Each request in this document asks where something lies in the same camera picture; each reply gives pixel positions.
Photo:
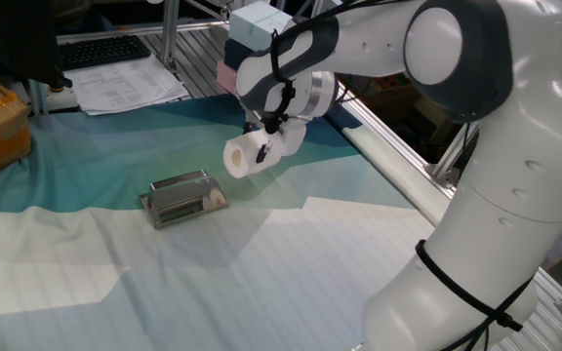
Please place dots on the green and white tablecloth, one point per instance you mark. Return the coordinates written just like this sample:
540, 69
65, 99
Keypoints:
115, 273

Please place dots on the light blue box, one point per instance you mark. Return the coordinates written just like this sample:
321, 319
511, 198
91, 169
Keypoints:
256, 22

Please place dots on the pink box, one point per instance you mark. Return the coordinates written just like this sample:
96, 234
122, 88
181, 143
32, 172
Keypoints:
223, 75

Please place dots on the black keyboard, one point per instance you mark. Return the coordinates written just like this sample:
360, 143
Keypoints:
100, 51

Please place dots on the dark blue box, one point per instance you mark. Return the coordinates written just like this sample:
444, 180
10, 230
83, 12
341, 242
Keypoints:
232, 56

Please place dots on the white toilet paper roll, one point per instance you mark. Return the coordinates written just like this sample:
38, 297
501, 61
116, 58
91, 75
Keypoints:
244, 151

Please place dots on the aluminium frame post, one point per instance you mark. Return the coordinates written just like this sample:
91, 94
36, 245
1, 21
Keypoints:
170, 34

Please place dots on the aluminium table edge rail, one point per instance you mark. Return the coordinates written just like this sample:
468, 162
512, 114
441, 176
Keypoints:
400, 146

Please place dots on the printed paper stack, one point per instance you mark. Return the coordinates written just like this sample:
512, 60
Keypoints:
125, 85

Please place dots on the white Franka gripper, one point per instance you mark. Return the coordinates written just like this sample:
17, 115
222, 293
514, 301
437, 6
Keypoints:
293, 139

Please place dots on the black monitor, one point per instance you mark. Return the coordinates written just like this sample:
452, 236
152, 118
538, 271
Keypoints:
12, 39

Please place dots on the chrome toilet paper holder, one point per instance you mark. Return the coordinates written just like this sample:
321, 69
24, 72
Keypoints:
178, 200

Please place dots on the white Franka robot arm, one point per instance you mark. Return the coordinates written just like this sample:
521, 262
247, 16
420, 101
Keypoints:
505, 170

